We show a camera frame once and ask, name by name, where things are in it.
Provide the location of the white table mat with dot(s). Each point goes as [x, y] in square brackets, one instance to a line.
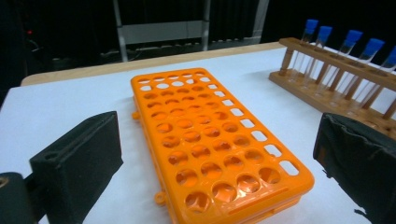
[62, 99]

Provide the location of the orange plastic test tube rack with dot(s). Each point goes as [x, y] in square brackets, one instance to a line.
[199, 124]

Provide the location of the grey metal stand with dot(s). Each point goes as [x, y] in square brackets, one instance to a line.
[162, 31]

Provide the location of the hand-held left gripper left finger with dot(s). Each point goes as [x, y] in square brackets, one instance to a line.
[81, 161]

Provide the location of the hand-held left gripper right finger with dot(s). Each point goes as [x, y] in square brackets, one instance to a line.
[361, 161]

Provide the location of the wooden test tube rack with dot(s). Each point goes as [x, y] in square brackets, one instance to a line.
[314, 96]

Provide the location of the blue capped test tube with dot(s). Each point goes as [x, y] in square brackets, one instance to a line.
[391, 59]
[324, 33]
[311, 26]
[373, 47]
[354, 38]

